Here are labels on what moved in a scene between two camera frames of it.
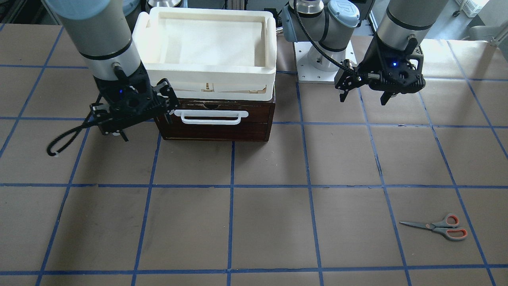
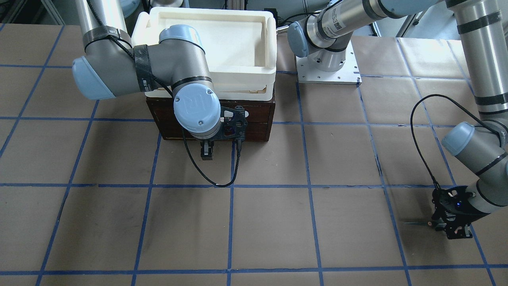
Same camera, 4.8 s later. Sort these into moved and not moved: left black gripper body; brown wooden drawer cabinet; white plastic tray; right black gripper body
Moved: right black gripper body; left black gripper body
Not moved: white plastic tray; brown wooden drawer cabinet
